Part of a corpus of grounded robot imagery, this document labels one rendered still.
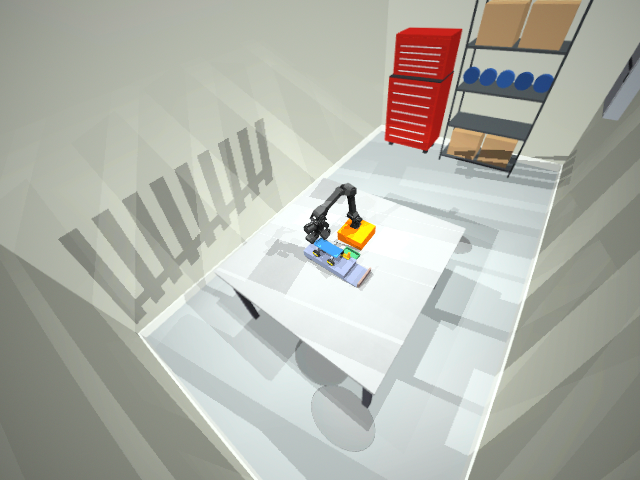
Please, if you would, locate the small blue wheeled trolley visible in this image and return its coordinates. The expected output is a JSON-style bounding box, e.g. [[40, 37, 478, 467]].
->
[[313, 237, 344, 266]]

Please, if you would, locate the light blue ramp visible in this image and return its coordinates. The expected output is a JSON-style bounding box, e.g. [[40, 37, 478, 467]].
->
[[304, 242, 371, 288]]

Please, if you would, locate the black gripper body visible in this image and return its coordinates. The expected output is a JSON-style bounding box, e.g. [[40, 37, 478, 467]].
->
[[305, 221, 329, 244]]

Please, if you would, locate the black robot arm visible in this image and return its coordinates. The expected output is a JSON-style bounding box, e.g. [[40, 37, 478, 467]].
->
[[303, 183, 363, 240]]

